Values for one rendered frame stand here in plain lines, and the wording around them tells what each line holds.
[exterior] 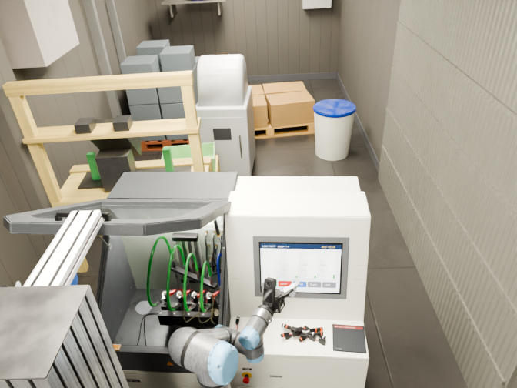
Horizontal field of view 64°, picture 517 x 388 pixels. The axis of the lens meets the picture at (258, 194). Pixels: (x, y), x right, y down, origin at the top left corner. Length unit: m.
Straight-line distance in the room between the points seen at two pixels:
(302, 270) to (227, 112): 2.93
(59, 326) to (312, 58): 7.86
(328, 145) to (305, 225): 3.55
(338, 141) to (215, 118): 1.66
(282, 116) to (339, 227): 4.23
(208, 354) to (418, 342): 2.45
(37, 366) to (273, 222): 1.31
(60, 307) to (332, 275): 1.40
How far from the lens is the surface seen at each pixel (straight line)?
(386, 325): 3.62
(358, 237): 2.07
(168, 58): 6.13
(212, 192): 2.31
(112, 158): 3.65
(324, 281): 2.17
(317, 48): 8.50
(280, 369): 2.27
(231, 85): 4.78
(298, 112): 6.18
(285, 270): 2.14
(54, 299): 1.12
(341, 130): 5.43
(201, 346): 1.35
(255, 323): 1.65
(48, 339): 1.04
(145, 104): 5.97
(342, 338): 2.24
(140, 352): 2.33
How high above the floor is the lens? 2.76
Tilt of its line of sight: 34 degrees down
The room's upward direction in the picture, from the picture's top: 3 degrees counter-clockwise
